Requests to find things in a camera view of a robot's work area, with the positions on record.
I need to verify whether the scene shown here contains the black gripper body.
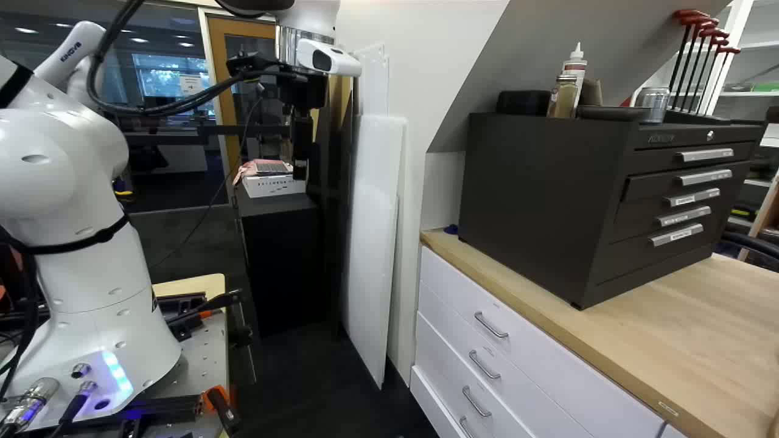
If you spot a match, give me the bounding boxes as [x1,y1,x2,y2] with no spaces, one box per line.
[279,73,327,180]

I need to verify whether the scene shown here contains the steel top drawer handle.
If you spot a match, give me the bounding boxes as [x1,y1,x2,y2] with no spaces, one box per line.
[474,313,508,342]

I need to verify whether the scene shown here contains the steel drawer handle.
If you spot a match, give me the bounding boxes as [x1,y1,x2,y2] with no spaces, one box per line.
[463,388,491,418]
[467,352,501,383]
[474,313,508,342]

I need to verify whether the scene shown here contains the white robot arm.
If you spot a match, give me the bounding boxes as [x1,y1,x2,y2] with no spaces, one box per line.
[0,19,180,406]

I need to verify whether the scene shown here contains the white leaning board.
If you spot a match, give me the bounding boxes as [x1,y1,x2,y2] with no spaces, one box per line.
[345,114,406,388]

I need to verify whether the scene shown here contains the pink white box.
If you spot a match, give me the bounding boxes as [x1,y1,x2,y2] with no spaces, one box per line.
[233,158,307,199]

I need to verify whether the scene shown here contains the white glue bottle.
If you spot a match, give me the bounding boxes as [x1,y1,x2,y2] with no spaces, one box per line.
[565,44,587,85]

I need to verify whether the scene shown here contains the black metal tool chest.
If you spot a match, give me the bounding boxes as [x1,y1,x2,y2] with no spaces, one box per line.
[461,114,764,309]

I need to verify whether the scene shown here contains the metal robot mounting table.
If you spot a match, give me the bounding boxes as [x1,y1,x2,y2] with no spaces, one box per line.
[3,272,239,434]

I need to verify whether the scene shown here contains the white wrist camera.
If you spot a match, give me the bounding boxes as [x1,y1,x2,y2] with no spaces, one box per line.
[298,40,363,79]

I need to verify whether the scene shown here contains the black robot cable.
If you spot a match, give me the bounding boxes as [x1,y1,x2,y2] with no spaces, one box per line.
[86,0,304,120]

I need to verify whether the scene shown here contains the black pedestal stand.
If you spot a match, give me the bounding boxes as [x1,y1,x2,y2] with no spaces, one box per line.
[237,193,322,337]

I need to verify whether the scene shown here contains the red handled clamps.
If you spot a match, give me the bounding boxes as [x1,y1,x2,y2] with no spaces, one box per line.
[666,11,738,114]

